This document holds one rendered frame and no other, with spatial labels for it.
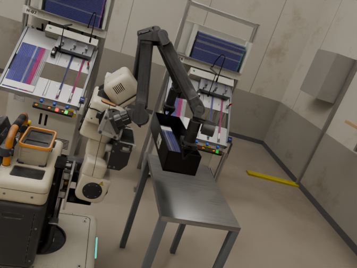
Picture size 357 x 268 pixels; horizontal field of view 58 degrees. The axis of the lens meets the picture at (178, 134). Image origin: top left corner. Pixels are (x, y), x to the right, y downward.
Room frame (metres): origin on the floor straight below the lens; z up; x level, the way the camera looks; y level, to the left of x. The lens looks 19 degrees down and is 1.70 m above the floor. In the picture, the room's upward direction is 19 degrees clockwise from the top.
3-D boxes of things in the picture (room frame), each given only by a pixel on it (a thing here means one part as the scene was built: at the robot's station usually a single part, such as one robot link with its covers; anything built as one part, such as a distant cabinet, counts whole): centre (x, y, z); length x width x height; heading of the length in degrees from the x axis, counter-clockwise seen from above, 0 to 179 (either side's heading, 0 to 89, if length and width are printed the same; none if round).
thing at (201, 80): (3.37, -0.08, 0.65); 1.01 x 0.73 x 1.29; 12
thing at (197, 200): (1.77, -0.16, 0.40); 0.70 x 0.45 x 0.80; 17
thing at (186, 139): (1.44, -0.06, 1.21); 0.10 x 0.07 x 0.07; 18
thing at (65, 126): (3.24, 1.39, 0.31); 0.70 x 0.65 x 0.62; 102
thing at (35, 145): (1.50, 0.69, 0.87); 0.23 x 0.15 x 0.11; 18
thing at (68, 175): (1.65, 0.44, 0.68); 0.28 x 0.27 x 0.25; 18
